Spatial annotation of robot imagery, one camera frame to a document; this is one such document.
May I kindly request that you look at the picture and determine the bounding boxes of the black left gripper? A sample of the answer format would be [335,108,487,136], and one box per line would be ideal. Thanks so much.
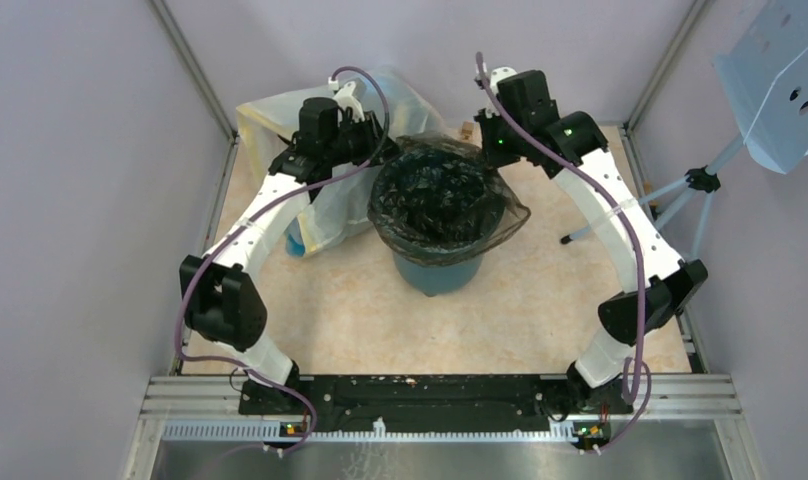
[325,111,404,169]

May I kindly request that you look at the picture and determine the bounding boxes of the black plastic trash bag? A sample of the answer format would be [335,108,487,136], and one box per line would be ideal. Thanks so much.
[367,132,531,267]

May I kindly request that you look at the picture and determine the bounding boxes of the teal plastic trash bin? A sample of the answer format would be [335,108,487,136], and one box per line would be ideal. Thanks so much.
[393,253,483,297]

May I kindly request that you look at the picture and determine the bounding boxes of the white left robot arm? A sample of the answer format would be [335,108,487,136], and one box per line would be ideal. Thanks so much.
[179,97,394,414]

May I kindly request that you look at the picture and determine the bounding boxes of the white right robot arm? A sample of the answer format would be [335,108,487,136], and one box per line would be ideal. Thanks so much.
[475,67,708,412]

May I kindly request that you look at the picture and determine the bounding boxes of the light blue tripod stand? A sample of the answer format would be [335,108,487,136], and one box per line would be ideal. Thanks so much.
[555,136,743,264]

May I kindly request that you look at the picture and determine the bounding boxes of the perforated light blue metal panel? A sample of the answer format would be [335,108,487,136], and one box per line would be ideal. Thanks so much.
[714,0,808,174]

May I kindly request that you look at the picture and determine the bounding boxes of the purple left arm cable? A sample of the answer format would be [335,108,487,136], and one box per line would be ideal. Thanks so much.
[173,66,392,455]

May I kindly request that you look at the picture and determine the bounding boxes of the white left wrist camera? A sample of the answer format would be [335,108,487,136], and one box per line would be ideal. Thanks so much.
[328,77,366,123]

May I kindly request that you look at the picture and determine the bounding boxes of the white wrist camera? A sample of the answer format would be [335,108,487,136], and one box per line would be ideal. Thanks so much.
[328,77,366,123]
[474,66,518,95]

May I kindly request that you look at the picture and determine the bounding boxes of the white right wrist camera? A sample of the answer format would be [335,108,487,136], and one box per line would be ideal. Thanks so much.
[474,66,518,95]

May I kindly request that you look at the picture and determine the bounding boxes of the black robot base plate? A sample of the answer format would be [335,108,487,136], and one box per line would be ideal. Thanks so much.
[238,374,633,435]

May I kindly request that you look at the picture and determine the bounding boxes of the white slotted cable duct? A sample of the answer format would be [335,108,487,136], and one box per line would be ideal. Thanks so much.
[162,419,603,444]

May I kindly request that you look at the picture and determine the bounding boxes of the aluminium frame rails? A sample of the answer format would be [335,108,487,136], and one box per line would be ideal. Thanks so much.
[615,125,743,425]

